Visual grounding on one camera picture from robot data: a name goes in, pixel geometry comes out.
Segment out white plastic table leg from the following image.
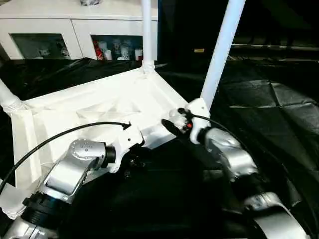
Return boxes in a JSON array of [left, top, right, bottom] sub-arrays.
[[0, 181, 27, 220], [0, 79, 22, 114], [140, 0, 157, 75], [199, 0, 247, 108]]

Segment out silvery ornament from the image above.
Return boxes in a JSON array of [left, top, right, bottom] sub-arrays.
[[79, 0, 102, 7]]

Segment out white sideboard cabinet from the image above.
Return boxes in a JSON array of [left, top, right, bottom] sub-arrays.
[[0, 0, 160, 61]]

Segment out dark blue panel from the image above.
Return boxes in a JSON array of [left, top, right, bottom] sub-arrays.
[[158, 0, 163, 60]]

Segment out black plastic mat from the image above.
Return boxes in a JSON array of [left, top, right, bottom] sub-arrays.
[[0, 57, 319, 239]]

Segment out dark metal rail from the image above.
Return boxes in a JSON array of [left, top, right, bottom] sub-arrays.
[[231, 44, 319, 49]]

